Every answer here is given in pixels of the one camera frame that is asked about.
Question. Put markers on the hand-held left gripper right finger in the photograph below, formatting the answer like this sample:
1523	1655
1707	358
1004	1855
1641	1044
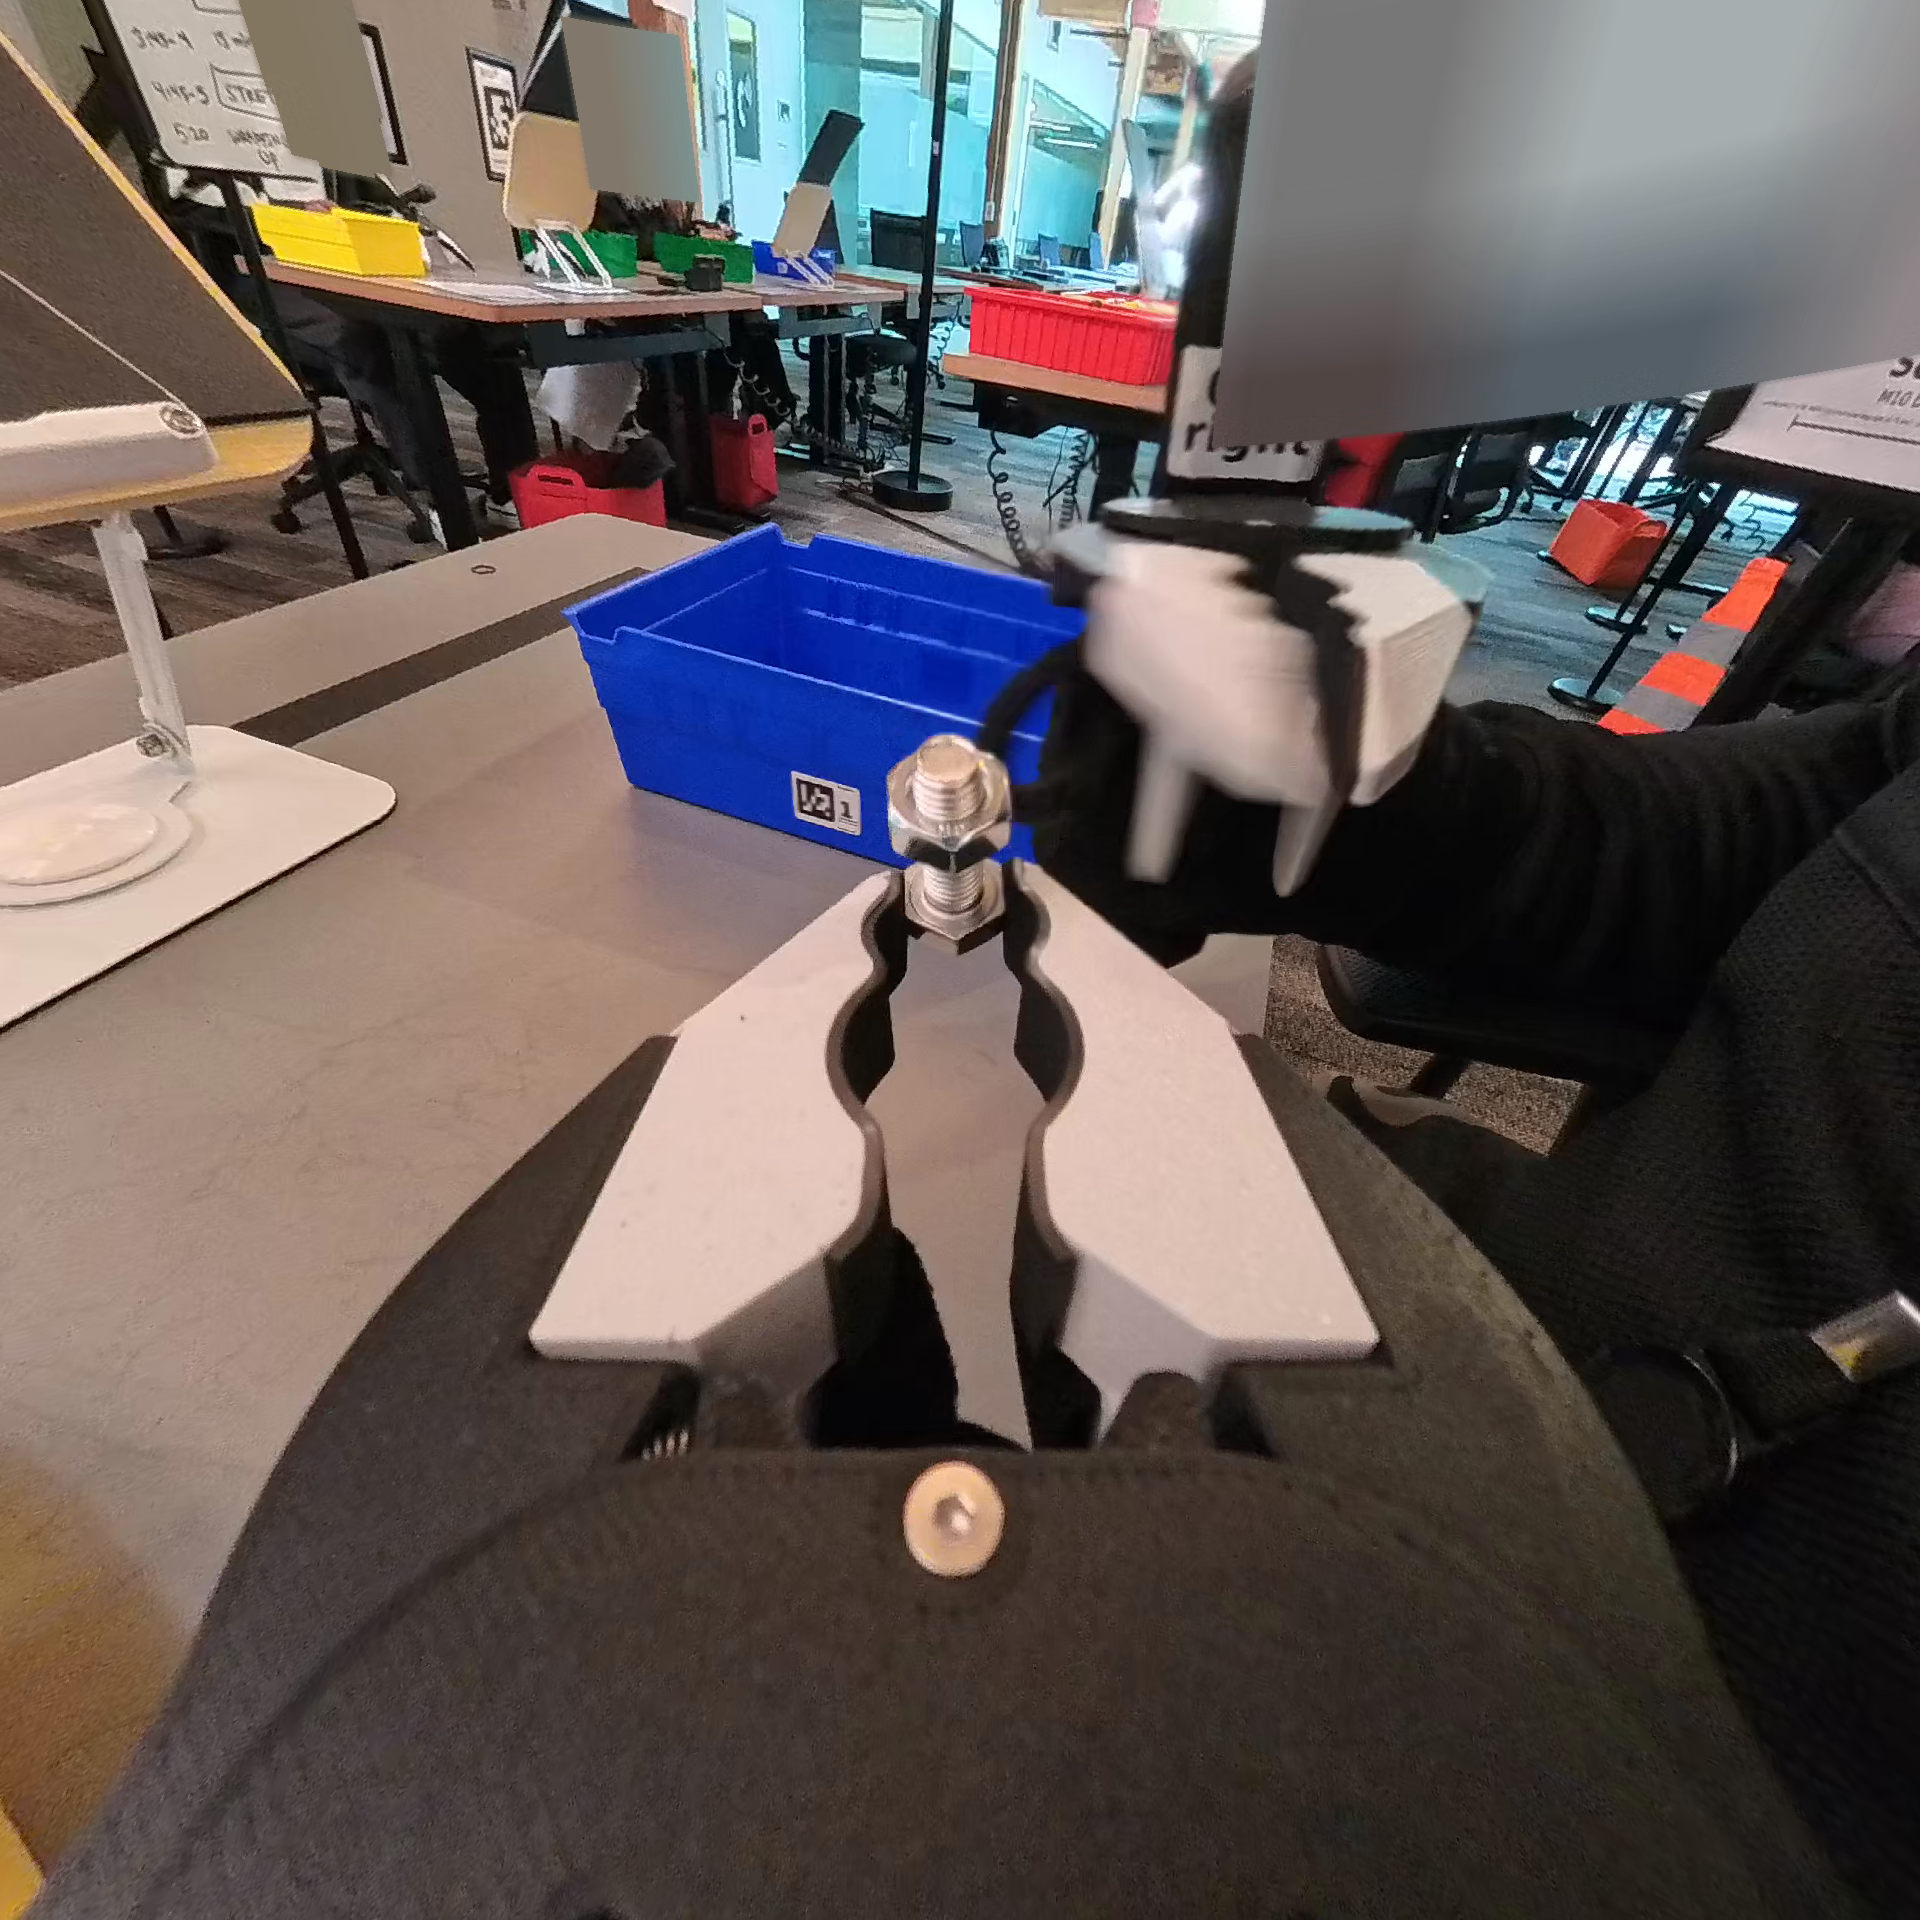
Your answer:
1201	1184

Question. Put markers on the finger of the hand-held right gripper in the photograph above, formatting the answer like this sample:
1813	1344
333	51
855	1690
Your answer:
1411	644
1201	661

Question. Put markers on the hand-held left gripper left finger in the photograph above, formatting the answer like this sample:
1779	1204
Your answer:
720	1184

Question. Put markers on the silver hex nut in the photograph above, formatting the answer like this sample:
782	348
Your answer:
953	840

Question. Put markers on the silver hex bolt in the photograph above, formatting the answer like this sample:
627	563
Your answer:
944	893

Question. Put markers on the blue storage bin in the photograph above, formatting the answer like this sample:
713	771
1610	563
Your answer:
720	705
789	262

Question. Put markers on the person's right forearm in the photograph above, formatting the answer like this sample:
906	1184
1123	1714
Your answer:
1621	871

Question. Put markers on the person's right hand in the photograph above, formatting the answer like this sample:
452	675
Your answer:
1351	901

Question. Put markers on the red bag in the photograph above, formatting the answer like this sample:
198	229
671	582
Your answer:
585	495
747	464
1364	469

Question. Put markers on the orange storage bin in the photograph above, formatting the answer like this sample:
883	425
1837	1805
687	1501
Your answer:
1605	542

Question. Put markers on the brown edged desk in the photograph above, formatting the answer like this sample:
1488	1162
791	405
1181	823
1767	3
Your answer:
1050	383
450	288

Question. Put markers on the red storage bin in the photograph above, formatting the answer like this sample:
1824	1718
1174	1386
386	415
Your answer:
1064	338

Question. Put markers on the orange traffic cone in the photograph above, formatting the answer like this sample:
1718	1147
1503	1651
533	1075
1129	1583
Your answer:
1710	644

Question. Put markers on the black easel stand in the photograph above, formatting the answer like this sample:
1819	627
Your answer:
1801	571

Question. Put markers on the black floor pole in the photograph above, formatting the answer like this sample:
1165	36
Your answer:
933	225

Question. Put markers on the framed marker sign board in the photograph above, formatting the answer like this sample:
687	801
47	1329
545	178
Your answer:
1830	442

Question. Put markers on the white board stand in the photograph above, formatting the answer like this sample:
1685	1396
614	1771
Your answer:
270	811

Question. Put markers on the dark table slot cover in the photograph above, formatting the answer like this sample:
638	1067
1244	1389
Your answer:
450	661

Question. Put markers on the white plastic bag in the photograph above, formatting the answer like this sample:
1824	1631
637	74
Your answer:
593	405

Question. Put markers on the black badge reel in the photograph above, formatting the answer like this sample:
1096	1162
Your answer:
1860	1335

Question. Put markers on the green storage bin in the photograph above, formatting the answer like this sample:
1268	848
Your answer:
609	254

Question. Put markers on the black and white marker poster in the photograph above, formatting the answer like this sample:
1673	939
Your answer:
490	112

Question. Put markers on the yellow storage bin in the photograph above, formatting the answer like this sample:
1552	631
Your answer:
338	240

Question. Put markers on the handwritten whiteboard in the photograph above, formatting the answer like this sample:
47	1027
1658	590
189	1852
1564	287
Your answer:
164	61

